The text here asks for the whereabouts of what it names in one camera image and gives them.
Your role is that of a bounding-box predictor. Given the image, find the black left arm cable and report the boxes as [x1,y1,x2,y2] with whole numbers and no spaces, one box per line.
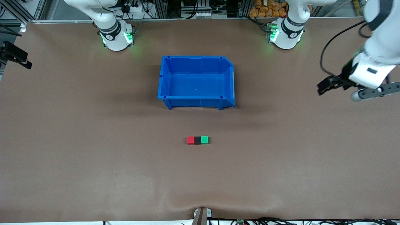
[319,20,373,77]

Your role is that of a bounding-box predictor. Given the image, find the brown table cover mat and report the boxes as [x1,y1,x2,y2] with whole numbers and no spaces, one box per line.
[0,17,400,223]

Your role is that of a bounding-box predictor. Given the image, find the metal table edge clamp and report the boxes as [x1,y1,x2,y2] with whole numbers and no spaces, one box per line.
[193,207,213,225]

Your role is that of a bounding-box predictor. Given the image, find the blue plastic storage bin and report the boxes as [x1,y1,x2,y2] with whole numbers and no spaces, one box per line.
[157,56,235,110]

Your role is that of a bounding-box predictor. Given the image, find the white power strip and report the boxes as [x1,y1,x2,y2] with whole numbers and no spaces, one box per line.
[124,2,145,13]

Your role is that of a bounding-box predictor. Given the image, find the orange netted bag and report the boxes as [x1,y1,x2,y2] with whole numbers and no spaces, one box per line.
[249,0,288,18]

